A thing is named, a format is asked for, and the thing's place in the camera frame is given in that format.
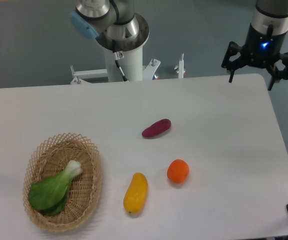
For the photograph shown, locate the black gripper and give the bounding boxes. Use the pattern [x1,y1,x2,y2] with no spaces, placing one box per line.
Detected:
[220,23,288,92]

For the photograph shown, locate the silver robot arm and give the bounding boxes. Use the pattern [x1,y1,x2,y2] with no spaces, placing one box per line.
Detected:
[221,0,288,91]

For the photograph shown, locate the purple sweet potato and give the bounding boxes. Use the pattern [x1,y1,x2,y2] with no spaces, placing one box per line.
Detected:
[141,118,172,138]

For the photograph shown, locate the orange fruit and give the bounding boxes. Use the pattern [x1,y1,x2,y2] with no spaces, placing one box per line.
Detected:
[166,159,190,184]

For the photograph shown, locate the yellow mango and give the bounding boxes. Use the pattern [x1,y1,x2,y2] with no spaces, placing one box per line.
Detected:
[123,172,149,215]

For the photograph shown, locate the woven wicker basket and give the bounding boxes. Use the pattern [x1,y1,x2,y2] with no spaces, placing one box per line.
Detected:
[23,133,102,232]

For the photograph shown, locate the green bok choy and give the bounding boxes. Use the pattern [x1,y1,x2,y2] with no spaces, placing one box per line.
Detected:
[28,160,83,216]

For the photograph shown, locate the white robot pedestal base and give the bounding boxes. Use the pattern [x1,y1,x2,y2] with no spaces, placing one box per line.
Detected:
[69,0,187,85]

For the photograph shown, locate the black cable on pedestal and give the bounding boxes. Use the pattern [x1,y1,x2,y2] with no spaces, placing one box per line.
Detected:
[111,39,129,82]

